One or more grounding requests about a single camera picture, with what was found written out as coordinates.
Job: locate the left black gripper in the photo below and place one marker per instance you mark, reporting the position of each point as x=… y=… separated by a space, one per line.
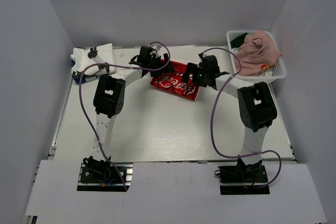
x=167 y=68

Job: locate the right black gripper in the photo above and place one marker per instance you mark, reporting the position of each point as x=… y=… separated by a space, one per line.
x=193 y=68

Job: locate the white red-print t-shirt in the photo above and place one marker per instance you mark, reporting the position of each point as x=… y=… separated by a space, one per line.
x=172 y=84

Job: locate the dark green t-shirt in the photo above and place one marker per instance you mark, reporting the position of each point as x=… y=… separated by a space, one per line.
x=238 y=40

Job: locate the pink t-shirt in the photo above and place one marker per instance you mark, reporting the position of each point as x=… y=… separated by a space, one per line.
x=257 y=53

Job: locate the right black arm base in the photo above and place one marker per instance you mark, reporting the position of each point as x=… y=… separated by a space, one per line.
x=232 y=183

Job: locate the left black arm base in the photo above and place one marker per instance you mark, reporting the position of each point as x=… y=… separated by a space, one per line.
x=91 y=181

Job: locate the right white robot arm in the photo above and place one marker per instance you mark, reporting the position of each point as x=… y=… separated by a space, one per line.
x=256 y=108

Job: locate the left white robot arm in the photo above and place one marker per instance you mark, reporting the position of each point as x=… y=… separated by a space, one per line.
x=110 y=92

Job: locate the folded blue t-shirt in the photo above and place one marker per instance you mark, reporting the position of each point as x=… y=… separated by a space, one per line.
x=85 y=79

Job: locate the folded white printed t-shirt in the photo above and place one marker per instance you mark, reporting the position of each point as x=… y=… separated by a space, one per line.
x=82 y=58

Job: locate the white plastic basket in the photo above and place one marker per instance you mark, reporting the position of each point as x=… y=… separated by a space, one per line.
x=279 y=71

